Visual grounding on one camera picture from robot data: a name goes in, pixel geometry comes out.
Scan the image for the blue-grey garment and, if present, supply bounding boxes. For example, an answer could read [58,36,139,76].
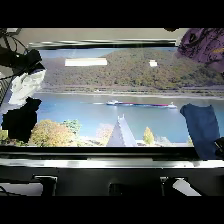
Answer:
[179,103,222,161]

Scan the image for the white garment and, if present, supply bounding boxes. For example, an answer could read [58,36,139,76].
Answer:
[0,69,47,115]

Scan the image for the black garment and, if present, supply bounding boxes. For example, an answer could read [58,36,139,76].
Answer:
[1,97,43,144]

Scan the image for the purple patterned garment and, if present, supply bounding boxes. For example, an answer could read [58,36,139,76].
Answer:
[175,28,224,74]

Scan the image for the silver frame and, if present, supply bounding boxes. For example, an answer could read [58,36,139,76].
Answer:
[0,152,224,197]

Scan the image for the black cable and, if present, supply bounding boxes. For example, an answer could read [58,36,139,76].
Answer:
[0,30,31,81]

